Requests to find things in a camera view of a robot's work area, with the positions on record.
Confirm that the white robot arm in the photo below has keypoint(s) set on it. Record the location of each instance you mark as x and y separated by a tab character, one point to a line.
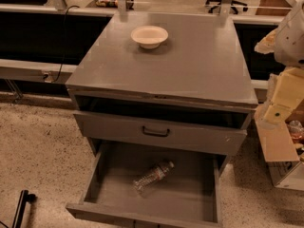
289	47

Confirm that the open grey lower drawer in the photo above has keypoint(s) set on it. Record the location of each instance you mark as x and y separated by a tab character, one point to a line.
187	198

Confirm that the black office chair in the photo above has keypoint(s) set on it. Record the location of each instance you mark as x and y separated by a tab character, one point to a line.
222	4

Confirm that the grey upper drawer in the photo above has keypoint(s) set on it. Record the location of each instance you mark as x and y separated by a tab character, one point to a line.
185	136

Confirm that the cardboard box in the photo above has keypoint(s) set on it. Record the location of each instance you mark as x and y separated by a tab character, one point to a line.
285	167

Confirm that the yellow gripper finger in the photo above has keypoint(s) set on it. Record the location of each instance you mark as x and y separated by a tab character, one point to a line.
267	44
285	93

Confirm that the plastic bottle in box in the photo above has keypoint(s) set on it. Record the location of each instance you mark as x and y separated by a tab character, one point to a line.
296	130

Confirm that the white bowl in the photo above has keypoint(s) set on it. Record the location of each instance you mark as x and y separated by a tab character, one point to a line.
149	37

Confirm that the black stand bottom left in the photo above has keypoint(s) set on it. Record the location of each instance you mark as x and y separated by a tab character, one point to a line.
25	198

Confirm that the black drawer handle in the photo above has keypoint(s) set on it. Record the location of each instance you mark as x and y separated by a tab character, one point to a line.
155	133

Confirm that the grey drawer cabinet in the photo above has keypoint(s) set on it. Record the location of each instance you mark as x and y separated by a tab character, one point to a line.
198	75

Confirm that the clear plastic water bottle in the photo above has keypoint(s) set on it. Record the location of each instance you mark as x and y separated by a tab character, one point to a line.
153	175

